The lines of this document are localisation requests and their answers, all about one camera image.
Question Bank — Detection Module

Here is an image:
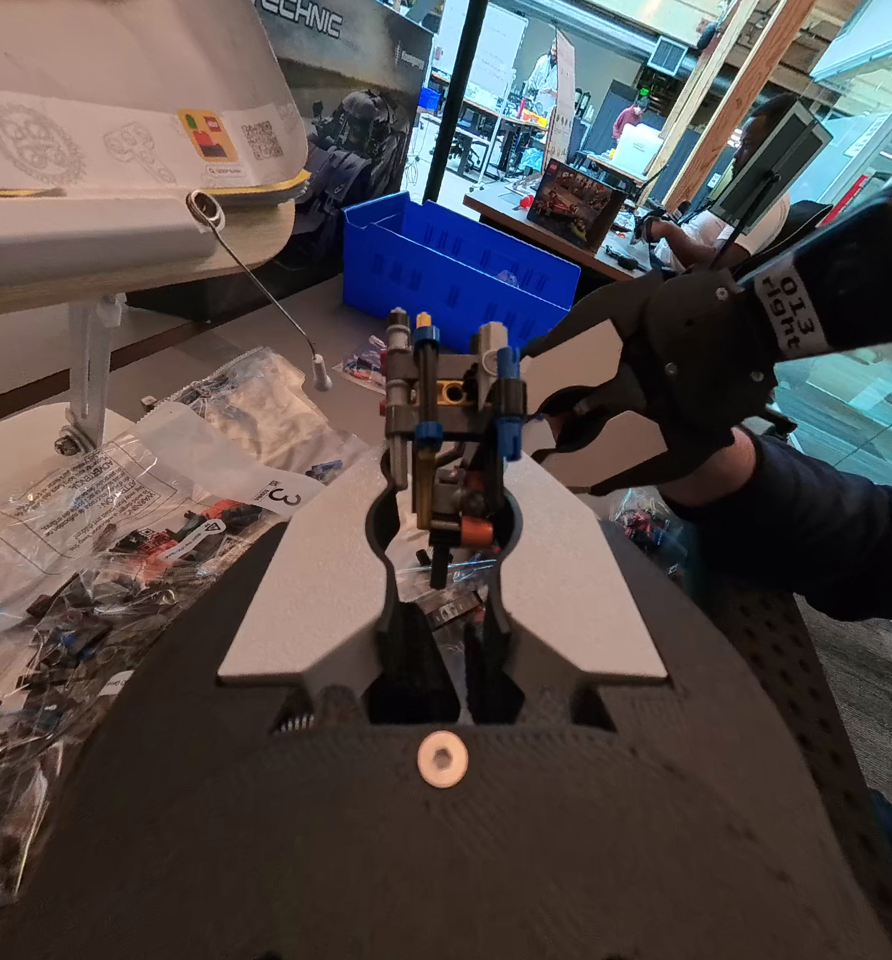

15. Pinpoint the person's right forearm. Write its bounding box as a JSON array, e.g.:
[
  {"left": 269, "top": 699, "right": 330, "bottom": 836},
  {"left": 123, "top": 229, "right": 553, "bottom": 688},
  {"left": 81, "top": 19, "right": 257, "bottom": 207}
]
[{"left": 671, "top": 435, "right": 892, "bottom": 629}]

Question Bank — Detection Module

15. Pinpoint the black perforated board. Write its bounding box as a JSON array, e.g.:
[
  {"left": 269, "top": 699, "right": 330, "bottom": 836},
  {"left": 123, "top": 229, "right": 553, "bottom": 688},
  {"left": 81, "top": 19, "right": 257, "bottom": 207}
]
[{"left": 682, "top": 581, "right": 892, "bottom": 942}]

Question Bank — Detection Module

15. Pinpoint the partly built black lego assembly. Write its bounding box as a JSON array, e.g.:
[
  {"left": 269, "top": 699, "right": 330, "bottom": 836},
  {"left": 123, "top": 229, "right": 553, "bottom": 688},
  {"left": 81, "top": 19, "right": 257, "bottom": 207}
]
[{"left": 382, "top": 306, "right": 531, "bottom": 591}]

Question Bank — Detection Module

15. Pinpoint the brown cardboard sheet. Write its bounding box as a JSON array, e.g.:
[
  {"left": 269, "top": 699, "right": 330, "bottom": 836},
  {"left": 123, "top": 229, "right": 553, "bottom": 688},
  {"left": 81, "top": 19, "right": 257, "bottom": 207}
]
[{"left": 542, "top": 28, "right": 577, "bottom": 175}]

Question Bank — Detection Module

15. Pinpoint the large white-label lego parts bag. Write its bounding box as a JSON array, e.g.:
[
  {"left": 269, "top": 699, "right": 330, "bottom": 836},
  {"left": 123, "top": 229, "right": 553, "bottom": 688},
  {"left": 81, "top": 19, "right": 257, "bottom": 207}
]
[{"left": 0, "top": 401, "right": 328, "bottom": 931}]

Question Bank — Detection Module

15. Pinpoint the wooden office desk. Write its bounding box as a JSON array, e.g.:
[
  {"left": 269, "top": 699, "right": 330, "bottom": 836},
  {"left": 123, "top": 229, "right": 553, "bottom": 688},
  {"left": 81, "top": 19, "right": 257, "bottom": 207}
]
[{"left": 462, "top": 189, "right": 643, "bottom": 284}]

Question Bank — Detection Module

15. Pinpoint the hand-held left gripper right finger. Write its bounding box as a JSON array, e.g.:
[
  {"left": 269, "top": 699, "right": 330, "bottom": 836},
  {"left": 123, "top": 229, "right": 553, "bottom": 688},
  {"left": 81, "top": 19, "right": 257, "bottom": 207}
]
[{"left": 467, "top": 450, "right": 672, "bottom": 726}]

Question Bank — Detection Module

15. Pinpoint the grey monitor on black pole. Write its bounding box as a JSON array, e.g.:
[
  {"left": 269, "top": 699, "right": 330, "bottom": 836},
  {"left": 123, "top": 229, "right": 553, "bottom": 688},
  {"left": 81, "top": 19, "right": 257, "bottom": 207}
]
[{"left": 704, "top": 99, "right": 834, "bottom": 271}]

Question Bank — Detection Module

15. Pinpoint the lego instruction booklet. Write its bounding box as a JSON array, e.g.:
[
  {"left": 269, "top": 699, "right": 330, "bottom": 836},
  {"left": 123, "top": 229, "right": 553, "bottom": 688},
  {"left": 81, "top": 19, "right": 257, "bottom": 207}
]
[{"left": 0, "top": 0, "right": 313, "bottom": 205}]

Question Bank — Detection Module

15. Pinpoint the small bag of lego parts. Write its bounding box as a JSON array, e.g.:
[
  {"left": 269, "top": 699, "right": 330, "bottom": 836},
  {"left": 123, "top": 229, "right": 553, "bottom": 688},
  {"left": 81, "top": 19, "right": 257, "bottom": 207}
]
[{"left": 609, "top": 486, "right": 688, "bottom": 580}]

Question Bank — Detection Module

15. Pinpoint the wooden post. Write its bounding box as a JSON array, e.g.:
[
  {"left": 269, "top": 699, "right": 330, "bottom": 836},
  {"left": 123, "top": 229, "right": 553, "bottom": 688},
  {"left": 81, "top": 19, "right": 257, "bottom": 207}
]
[{"left": 643, "top": 0, "right": 819, "bottom": 213}]

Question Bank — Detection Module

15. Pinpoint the black lego set box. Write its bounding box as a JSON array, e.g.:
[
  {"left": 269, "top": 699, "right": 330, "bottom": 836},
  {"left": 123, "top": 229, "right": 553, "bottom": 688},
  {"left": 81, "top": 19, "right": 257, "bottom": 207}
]
[{"left": 254, "top": 0, "right": 437, "bottom": 273}]

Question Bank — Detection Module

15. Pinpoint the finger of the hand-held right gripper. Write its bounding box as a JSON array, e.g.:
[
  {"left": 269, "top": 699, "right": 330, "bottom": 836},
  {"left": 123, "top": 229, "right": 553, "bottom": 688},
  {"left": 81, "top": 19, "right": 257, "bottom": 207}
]
[
  {"left": 522, "top": 321, "right": 628, "bottom": 415},
  {"left": 530, "top": 407, "right": 669, "bottom": 495}
]

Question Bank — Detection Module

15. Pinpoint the black office chair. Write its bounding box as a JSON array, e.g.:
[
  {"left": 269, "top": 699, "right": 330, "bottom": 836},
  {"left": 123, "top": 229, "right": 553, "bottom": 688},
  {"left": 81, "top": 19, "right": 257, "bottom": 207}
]
[{"left": 746, "top": 199, "right": 834, "bottom": 265}]

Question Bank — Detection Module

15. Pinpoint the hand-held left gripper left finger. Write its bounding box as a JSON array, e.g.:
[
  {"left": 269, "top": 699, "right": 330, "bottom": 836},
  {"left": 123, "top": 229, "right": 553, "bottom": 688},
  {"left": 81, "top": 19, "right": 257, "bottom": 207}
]
[{"left": 218, "top": 448, "right": 462, "bottom": 726}]

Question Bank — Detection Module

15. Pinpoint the blue plastic bin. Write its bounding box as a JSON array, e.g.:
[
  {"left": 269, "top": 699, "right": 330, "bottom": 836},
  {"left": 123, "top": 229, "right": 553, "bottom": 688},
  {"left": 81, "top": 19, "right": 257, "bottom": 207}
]
[{"left": 342, "top": 191, "right": 583, "bottom": 355}]

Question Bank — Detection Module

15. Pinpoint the small lego set box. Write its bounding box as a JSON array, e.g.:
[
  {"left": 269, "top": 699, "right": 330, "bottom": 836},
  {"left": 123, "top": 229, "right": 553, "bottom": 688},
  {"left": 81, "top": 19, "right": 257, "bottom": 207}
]
[{"left": 527, "top": 157, "right": 628, "bottom": 252}]

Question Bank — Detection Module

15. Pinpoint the white board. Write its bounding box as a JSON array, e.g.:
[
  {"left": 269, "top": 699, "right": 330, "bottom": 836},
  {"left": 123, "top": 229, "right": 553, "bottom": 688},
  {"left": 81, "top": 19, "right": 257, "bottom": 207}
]
[{"left": 459, "top": 0, "right": 531, "bottom": 85}]

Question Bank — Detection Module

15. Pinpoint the metal page holder wire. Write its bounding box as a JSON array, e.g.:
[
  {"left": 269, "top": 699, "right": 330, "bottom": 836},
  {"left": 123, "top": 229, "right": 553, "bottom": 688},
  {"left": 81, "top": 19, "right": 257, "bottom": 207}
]
[{"left": 185, "top": 189, "right": 336, "bottom": 393}]

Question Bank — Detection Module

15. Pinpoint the black steel column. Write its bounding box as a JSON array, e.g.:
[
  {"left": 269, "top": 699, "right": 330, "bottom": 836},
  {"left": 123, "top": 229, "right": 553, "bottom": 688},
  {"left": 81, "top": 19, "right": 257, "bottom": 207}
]
[{"left": 422, "top": 0, "right": 490, "bottom": 205}]

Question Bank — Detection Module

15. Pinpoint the small bag of blue parts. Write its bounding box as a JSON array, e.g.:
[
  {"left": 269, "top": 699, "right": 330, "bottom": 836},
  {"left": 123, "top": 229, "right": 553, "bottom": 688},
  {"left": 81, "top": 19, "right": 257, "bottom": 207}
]
[{"left": 333, "top": 333, "right": 389, "bottom": 396}]

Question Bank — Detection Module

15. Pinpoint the person's right hand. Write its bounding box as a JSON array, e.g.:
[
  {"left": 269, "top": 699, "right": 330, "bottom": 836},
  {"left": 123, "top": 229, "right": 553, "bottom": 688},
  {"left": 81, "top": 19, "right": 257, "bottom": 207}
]
[{"left": 662, "top": 426, "right": 759, "bottom": 513}]

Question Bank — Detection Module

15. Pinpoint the clear bag of pale parts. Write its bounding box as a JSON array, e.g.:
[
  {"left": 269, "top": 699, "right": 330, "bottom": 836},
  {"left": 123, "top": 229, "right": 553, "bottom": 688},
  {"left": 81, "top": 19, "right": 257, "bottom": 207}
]
[{"left": 144, "top": 346, "right": 373, "bottom": 485}]

